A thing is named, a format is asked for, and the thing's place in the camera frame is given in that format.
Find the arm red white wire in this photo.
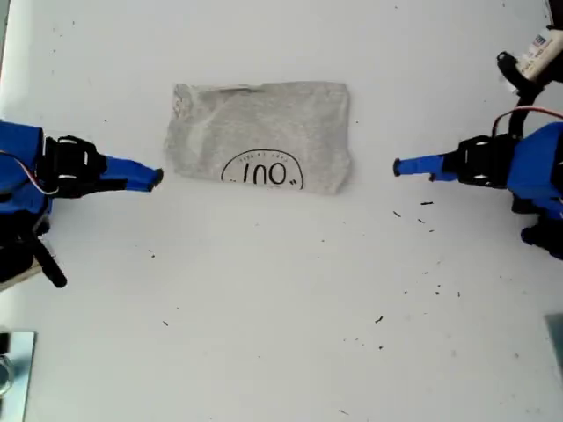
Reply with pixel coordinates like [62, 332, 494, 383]
[0, 151, 59, 195]

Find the grey and rust raglan t-shirt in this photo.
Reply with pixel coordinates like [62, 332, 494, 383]
[162, 80, 355, 197]

